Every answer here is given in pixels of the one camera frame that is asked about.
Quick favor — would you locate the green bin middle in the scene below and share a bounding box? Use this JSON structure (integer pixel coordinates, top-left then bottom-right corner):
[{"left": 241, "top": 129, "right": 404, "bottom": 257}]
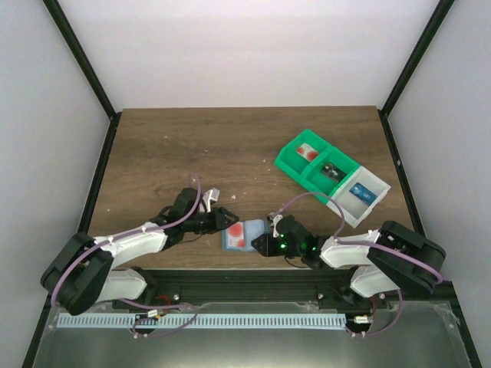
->
[{"left": 296, "top": 143, "right": 361, "bottom": 196}]

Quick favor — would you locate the blue card in bin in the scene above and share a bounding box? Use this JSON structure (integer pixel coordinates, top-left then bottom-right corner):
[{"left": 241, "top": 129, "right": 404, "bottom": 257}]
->
[{"left": 349, "top": 182, "right": 377, "bottom": 205}]

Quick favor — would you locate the black frame post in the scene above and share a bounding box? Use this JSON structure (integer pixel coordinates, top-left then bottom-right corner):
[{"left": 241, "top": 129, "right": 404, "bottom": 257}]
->
[
  {"left": 41, "top": 0, "right": 118, "bottom": 120},
  {"left": 377, "top": 0, "right": 456, "bottom": 116}
]

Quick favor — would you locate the black aluminium front rail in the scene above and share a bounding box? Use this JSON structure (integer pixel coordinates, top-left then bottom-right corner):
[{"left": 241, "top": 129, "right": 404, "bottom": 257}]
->
[{"left": 45, "top": 269, "right": 453, "bottom": 307}]

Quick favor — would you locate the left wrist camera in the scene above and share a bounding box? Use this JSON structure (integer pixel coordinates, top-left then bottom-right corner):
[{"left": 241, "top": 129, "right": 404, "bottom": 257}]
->
[{"left": 202, "top": 188, "right": 220, "bottom": 212}]

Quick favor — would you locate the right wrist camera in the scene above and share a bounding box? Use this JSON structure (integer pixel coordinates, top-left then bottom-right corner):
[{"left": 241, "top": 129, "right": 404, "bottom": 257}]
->
[{"left": 267, "top": 213, "right": 283, "bottom": 238}]

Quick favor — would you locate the white slotted cable duct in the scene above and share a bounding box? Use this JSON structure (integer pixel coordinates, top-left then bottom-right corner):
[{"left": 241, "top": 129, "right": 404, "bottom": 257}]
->
[{"left": 55, "top": 313, "right": 346, "bottom": 330}]

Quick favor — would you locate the white bin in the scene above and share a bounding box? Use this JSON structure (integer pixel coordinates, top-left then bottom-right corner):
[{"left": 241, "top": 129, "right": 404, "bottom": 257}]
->
[{"left": 326, "top": 166, "right": 391, "bottom": 228}]

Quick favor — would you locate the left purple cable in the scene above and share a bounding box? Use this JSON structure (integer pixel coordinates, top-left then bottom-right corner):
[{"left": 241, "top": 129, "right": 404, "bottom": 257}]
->
[{"left": 49, "top": 172, "right": 204, "bottom": 338}]

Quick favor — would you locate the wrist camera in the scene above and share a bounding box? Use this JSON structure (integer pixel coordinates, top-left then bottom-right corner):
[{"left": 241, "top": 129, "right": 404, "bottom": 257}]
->
[
  {"left": 202, "top": 188, "right": 220, "bottom": 212},
  {"left": 267, "top": 213, "right": 283, "bottom": 238}
]

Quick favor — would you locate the black card in bin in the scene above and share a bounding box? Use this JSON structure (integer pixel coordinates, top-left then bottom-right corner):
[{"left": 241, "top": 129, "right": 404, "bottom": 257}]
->
[{"left": 321, "top": 163, "right": 346, "bottom": 182}]

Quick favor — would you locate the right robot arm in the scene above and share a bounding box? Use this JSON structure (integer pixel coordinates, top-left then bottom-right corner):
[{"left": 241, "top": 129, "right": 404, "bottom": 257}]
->
[{"left": 251, "top": 215, "right": 447, "bottom": 298}]

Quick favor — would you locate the right black frame post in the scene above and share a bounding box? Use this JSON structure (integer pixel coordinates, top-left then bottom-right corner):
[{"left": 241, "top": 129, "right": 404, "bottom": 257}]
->
[{"left": 377, "top": 0, "right": 456, "bottom": 116}]

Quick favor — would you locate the green bin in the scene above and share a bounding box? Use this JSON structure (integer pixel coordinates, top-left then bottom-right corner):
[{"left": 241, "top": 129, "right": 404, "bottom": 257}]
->
[
  {"left": 274, "top": 129, "right": 333, "bottom": 180},
  {"left": 296, "top": 143, "right": 361, "bottom": 196}
]

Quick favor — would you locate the green bin far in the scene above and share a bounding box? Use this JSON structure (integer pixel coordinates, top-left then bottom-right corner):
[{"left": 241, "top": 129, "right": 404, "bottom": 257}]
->
[{"left": 274, "top": 129, "right": 333, "bottom": 180}]

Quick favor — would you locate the blue card holder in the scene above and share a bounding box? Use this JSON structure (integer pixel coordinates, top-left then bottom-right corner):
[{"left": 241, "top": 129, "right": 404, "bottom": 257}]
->
[{"left": 222, "top": 219, "right": 269, "bottom": 252}]

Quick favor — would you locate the left black frame post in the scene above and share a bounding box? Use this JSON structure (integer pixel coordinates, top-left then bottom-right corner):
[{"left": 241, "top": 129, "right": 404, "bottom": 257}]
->
[{"left": 41, "top": 0, "right": 118, "bottom": 120}]

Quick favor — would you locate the red white card in bin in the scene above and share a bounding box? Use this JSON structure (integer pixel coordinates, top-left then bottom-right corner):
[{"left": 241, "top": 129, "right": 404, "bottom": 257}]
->
[{"left": 296, "top": 143, "right": 318, "bottom": 162}]

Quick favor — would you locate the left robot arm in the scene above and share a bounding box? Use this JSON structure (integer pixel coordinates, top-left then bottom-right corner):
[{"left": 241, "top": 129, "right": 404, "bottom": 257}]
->
[{"left": 40, "top": 187, "right": 239, "bottom": 316}]

